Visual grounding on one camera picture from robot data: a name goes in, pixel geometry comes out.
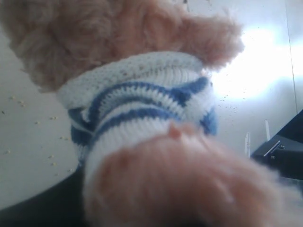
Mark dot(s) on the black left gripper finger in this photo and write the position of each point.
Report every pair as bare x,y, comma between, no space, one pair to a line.
59,206

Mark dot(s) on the tan teddy bear striped sweater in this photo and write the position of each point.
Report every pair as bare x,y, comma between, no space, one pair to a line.
131,75

